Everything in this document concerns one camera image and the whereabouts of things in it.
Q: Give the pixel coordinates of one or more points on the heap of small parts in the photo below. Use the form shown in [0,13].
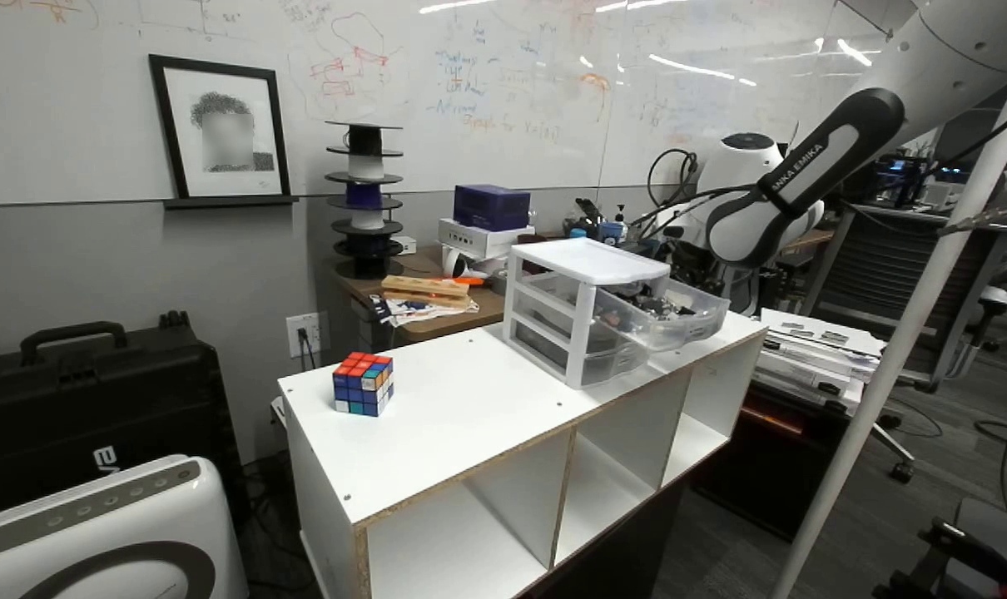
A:
[649,306]

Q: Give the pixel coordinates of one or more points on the brown wooden desk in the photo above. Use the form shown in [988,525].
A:
[437,329]

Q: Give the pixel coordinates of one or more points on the stand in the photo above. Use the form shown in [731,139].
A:
[903,341]

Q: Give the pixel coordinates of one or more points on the grey office chair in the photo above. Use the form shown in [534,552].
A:
[878,274]

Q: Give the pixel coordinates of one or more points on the white flat box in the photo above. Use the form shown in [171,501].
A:
[478,239]

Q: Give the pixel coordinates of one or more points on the wooden block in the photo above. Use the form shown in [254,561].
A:
[424,289]

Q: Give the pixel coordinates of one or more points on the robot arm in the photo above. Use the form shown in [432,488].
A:
[811,170]

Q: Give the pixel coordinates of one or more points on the stack of white papers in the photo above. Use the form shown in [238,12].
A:
[811,353]

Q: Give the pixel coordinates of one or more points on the orange pen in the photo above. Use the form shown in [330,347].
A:
[470,280]

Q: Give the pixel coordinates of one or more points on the white cubby shelf cabinet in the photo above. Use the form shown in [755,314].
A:
[470,416]

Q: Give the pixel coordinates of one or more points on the white air purifier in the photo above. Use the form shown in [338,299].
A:
[104,541]

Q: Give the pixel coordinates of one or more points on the black hard case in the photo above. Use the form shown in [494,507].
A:
[87,416]

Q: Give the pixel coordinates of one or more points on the small white box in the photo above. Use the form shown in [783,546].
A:
[404,245]

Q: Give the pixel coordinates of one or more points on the white tape roll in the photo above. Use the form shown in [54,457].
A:
[454,263]

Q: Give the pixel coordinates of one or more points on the white plastic drawer unit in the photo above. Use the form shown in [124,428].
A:
[591,259]

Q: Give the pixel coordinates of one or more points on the purple box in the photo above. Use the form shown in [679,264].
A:
[491,206]

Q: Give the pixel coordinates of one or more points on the colourful puzzle cube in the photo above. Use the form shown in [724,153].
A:
[362,384]

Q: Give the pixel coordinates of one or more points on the black framed picture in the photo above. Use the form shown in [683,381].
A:
[220,125]

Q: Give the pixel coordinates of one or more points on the white wall socket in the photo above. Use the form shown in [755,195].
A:
[304,334]

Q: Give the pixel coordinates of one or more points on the whiteboard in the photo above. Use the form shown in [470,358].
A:
[487,83]

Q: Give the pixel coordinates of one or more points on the clear plastic drawer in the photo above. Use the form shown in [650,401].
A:
[612,362]
[678,326]

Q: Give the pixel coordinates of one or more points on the printed paper leaflet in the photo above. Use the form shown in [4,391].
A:
[416,311]

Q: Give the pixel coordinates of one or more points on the black low cabinet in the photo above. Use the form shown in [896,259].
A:
[761,466]

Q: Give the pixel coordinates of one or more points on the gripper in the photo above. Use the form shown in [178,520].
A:
[693,264]

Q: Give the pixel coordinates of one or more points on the stack of filament spools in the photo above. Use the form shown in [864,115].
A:
[364,204]

